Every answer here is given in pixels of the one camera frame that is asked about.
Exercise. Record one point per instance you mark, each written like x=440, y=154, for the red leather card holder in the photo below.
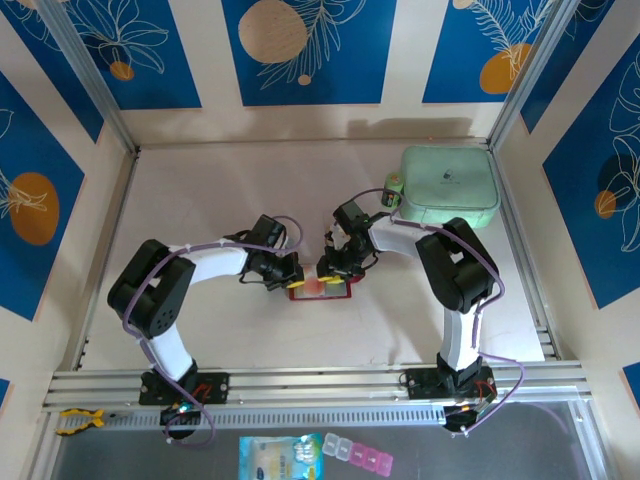
x=320, y=298

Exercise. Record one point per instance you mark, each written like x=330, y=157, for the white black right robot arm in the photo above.
x=457, y=270

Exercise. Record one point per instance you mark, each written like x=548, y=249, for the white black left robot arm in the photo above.
x=150, y=295

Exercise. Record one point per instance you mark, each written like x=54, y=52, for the small green bottle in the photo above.
x=392, y=192

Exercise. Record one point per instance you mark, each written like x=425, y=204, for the mint green zip pouch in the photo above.
x=450, y=190

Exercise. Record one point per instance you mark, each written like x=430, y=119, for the blue plastic packet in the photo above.
x=270, y=460

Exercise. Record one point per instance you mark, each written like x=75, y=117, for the white and pink pill organizer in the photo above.
x=357, y=452

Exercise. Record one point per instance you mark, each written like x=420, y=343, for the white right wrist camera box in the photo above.
x=332, y=235

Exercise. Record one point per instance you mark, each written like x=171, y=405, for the aluminium mounting rail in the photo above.
x=310, y=382

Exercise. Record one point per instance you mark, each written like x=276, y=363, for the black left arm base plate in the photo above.
x=215, y=387

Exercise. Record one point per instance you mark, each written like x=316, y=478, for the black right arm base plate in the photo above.
x=422, y=384

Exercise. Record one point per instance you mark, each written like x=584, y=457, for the aluminium table edge rail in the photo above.
x=514, y=220
x=122, y=200

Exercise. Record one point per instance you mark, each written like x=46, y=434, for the aluminium frame post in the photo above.
x=530, y=70
x=90, y=85

